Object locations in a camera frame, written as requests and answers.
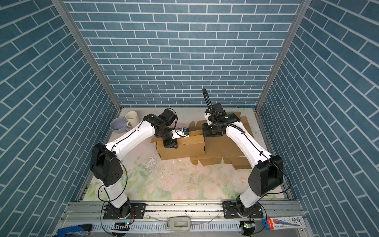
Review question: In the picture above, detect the brown cardboard sheet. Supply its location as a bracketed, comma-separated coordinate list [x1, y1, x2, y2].
[189, 112, 258, 170]

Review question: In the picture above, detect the brown cardboard box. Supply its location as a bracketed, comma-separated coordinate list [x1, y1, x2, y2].
[151, 130, 205, 161]

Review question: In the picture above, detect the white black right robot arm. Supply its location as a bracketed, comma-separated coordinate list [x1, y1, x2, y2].
[202, 103, 283, 217]

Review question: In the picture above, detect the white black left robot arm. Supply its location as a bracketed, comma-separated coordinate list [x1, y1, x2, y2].
[89, 108, 178, 219]

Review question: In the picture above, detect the white red blue tube box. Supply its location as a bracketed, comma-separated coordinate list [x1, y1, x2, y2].
[262, 216, 306, 231]

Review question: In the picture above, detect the white ceramic mug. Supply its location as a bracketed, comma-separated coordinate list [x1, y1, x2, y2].
[125, 111, 140, 128]

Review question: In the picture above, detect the lavender speckled ceramic cup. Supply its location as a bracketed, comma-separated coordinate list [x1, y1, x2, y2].
[110, 117, 128, 134]

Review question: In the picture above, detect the blue tool at bottom left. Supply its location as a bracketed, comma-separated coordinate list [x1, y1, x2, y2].
[55, 224, 93, 237]

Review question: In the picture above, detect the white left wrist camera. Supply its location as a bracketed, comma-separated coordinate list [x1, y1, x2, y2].
[172, 127, 190, 139]

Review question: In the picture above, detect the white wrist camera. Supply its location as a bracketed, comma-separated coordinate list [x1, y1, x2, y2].
[204, 112, 212, 125]
[172, 127, 190, 139]

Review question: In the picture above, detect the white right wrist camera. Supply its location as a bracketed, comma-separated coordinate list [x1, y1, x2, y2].
[204, 112, 212, 125]

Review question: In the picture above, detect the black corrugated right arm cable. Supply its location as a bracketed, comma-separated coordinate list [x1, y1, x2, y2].
[202, 87, 214, 112]

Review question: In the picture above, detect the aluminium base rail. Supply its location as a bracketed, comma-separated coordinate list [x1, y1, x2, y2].
[57, 199, 312, 237]

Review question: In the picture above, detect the grey metal corner post right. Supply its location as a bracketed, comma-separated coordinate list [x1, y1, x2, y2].
[255, 0, 311, 111]

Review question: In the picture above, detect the grey metal corner post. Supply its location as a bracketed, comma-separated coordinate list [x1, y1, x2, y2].
[255, 0, 311, 111]
[52, 0, 122, 112]

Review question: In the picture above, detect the grey metal corner post left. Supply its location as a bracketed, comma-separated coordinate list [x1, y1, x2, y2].
[52, 0, 122, 112]

